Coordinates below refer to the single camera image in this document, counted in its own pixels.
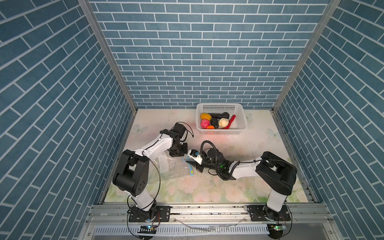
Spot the dark purple eggplant toy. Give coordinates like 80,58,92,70
209,113,222,119

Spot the yellow potato toy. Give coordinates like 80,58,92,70
200,113,212,121

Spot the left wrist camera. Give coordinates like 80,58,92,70
171,122,187,139

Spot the clear zip top bag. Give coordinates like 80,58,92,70
148,151,194,184

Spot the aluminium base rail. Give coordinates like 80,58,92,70
80,203,341,240

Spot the black avocado toy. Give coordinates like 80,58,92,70
210,118,219,129

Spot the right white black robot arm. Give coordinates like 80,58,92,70
187,148,297,221

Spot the cream white bun toy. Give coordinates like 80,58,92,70
219,118,229,129

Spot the dark round crinkled food toy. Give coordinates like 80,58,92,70
222,112,230,120

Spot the white plastic mesh basket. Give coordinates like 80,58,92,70
196,103,248,135

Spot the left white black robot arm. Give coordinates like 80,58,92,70
112,127,188,222

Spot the red chili pepper toy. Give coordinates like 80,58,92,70
224,115,236,129

